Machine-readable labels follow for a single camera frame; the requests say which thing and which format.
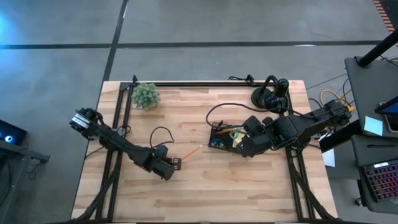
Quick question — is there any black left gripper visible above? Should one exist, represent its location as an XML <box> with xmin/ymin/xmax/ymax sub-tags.
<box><xmin>136</xmin><ymin>144</ymin><xmax>183</xmax><ymax>181</ymax></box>

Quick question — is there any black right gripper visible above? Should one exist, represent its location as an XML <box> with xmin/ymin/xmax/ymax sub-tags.
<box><xmin>238</xmin><ymin>115</ymin><xmax>282</xmax><ymax>158</ymax></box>

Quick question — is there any black mesh desk organizer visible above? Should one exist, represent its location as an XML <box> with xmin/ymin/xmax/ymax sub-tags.
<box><xmin>208</xmin><ymin>121</ymin><xmax>249</xmax><ymax>153</ymax></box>

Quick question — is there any yellow sticky note pad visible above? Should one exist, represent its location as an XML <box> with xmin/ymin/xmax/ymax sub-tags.
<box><xmin>231</xmin><ymin>133</ymin><xmax>247</xmax><ymax>149</ymax></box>

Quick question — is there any black gooseneck desk lamp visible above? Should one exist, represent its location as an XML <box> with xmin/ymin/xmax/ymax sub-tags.
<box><xmin>250</xmin><ymin>74</ymin><xmax>291</xmax><ymax>114</ymax></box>

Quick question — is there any white paper sheet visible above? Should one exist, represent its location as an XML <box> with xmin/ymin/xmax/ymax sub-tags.
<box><xmin>321</xmin><ymin>133</ymin><xmax>337</xmax><ymax>168</ymax></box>

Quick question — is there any green potted plant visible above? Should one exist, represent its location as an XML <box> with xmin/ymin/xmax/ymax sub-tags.
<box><xmin>130</xmin><ymin>82</ymin><xmax>162</xmax><ymax>111</ymax></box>

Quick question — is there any black side panel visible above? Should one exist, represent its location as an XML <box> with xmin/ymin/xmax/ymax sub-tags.
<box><xmin>318</xmin><ymin>120</ymin><xmax>364</xmax><ymax>154</ymax></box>

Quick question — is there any light blue paper note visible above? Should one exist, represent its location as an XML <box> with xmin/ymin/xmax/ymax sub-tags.
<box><xmin>363</xmin><ymin>116</ymin><xmax>384</xmax><ymax>137</ymax></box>

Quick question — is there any grey side desk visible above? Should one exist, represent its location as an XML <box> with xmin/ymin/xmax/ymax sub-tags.
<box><xmin>344</xmin><ymin>55</ymin><xmax>398</xmax><ymax>215</ymax></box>

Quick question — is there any backlit keyboard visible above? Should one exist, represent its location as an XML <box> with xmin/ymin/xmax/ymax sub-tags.
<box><xmin>360</xmin><ymin>159</ymin><xmax>398</xmax><ymax>203</ymax></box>

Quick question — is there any monitor screen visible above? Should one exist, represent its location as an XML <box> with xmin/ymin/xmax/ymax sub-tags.
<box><xmin>374</xmin><ymin>95</ymin><xmax>398</xmax><ymax>116</ymax></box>

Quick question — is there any grey equipment stand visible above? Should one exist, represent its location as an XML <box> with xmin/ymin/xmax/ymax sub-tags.
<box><xmin>0</xmin><ymin>139</ymin><xmax>50</xmax><ymax>224</ymax></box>

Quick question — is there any black device with blue light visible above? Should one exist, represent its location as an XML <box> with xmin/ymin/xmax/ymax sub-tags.
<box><xmin>0</xmin><ymin>119</ymin><xmax>27</xmax><ymax>146</ymax></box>

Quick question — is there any red striped floor mat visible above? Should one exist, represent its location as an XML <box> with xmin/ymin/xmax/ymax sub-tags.
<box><xmin>372</xmin><ymin>0</ymin><xmax>396</xmax><ymax>34</ymax></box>

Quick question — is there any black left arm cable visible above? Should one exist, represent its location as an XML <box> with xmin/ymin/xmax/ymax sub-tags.
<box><xmin>149</xmin><ymin>126</ymin><xmax>175</xmax><ymax>149</ymax></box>

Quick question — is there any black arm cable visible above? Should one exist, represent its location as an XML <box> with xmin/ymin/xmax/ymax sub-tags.
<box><xmin>149</xmin><ymin>126</ymin><xmax>175</xmax><ymax>149</ymax></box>
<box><xmin>205</xmin><ymin>102</ymin><xmax>312</xmax><ymax>128</ymax></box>

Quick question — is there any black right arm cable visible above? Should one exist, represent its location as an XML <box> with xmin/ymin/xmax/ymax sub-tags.
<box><xmin>205</xmin><ymin>102</ymin><xmax>312</xmax><ymax>128</ymax></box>

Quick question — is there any black lamp power cord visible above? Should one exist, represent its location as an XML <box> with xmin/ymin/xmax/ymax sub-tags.
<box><xmin>228</xmin><ymin>73</ymin><xmax>256</xmax><ymax>87</ymax></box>

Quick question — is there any black aluminium rig frame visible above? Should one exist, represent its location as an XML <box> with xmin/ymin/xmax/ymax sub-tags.
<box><xmin>70</xmin><ymin>74</ymin><xmax>341</xmax><ymax>224</ymax></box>

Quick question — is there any yellow cable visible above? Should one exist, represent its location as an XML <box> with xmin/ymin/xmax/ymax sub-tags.
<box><xmin>320</xmin><ymin>89</ymin><xmax>355</xmax><ymax>112</ymax></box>

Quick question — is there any black round post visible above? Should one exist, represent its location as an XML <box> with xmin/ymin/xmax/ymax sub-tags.
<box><xmin>356</xmin><ymin>29</ymin><xmax>398</xmax><ymax>68</ymax></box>

